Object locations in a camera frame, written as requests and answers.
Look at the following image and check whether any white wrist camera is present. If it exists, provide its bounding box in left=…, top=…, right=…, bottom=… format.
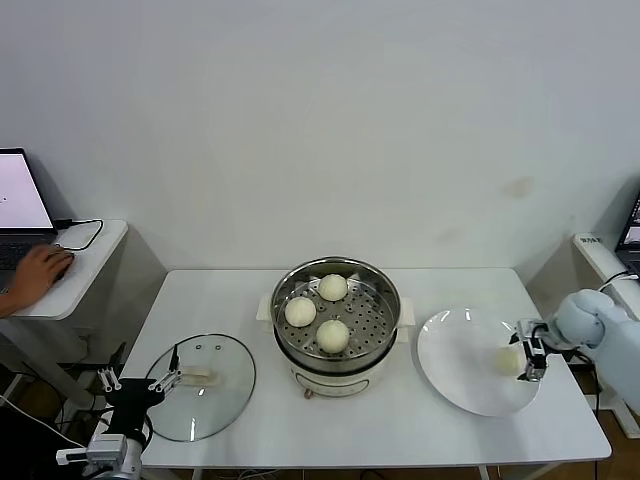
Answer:
left=55, top=433, right=129, bottom=464
left=517, top=318, right=549, bottom=341

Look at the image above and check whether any white side desk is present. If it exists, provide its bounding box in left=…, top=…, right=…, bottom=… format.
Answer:
left=0, top=218, right=169, bottom=416
left=572, top=232, right=640, bottom=441

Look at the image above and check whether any bare person forearm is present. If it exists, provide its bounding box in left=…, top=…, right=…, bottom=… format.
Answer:
left=0, top=289, right=21, bottom=319

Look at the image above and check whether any black computer mouse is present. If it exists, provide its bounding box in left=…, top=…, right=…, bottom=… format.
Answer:
left=49, top=252, right=76, bottom=282

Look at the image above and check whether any black laptop with bright screen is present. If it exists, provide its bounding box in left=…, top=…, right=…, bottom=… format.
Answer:
left=0, top=146, right=59, bottom=296

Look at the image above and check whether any stainless steel steamer basket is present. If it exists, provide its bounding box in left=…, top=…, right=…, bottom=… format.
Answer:
left=256, top=255, right=416, bottom=362

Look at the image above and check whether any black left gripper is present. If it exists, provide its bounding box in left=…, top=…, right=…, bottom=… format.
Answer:
left=97, top=342, right=184, bottom=441

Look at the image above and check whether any white steamed baozi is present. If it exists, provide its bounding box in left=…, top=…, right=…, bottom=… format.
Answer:
left=318, top=273, right=348, bottom=303
left=315, top=319, right=351, bottom=354
left=284, top=296, right=318, bottom=328
left=492, top=347, right=526, bottom=377

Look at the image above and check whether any cream electric cooker pot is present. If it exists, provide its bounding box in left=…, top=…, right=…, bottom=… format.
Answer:
left=257, top=299, right=416, bottom=401

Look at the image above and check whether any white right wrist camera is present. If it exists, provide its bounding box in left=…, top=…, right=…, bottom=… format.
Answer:
left=517, top=318, right=549, bottom=341

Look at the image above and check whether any round glass pot lid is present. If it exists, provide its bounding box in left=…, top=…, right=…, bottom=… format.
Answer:
left=144, top=333, right=257, bottom=443

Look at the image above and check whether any bare person hand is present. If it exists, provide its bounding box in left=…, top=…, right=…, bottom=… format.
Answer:
left=7, top=244, right=75, bottom=311

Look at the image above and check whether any white round plate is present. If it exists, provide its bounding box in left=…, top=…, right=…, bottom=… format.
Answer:
left=416, top=307, right=542, bottom=418

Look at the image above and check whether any black laptop cable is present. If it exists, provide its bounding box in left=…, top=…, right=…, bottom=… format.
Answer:
left=52, top=218, right=105, bottom=251

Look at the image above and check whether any white desk cable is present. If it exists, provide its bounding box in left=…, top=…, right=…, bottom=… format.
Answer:
left=599, top=269, right=640, bottom=296

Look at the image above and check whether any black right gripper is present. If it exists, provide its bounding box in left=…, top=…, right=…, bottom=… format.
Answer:
left=507, top=327, right=550, bottom=384

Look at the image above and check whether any dark laptop with dark screen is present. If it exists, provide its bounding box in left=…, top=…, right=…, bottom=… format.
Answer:
left=614, top=189, right=640, bottom=276

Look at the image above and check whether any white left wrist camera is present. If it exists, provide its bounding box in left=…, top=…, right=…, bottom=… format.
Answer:
left=55, top=433, right=129, bottom=464

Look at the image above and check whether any white floor cable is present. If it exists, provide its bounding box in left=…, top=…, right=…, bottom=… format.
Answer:
left=0, top=392, right=89, bottom=451

